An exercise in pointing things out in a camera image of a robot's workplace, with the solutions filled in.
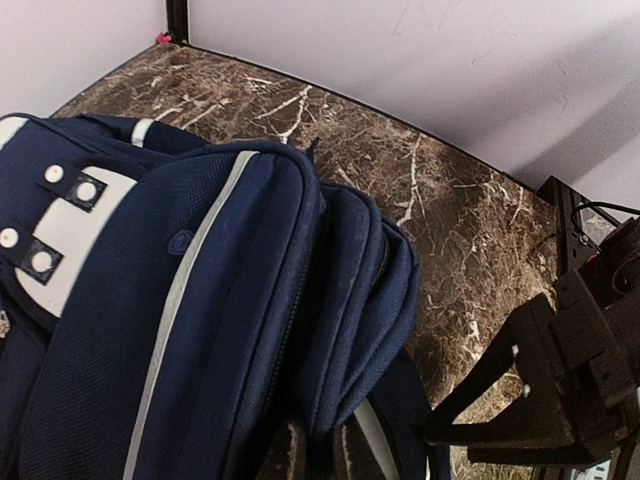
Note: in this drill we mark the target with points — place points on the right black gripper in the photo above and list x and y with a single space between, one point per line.
553 387

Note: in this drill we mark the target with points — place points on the navy blue student backpack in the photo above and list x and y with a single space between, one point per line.
176 309

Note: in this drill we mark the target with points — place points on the black front rail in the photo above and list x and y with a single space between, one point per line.
581 224

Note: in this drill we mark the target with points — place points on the right black frame post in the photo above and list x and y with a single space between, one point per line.
178 21

